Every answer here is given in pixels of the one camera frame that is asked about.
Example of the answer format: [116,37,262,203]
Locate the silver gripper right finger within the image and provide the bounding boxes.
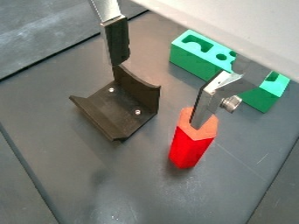
[189,55,270,130]

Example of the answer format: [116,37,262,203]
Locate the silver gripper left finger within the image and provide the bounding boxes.
[88,0,129,67]

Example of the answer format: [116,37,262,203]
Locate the red hexagonal prism block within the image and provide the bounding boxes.
[168,108,218,169]

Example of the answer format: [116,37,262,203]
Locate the green shape sorter board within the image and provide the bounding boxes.
[169,30,289,113]

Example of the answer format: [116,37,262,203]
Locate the black curved holder bracket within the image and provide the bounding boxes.
[69,65,161,141]

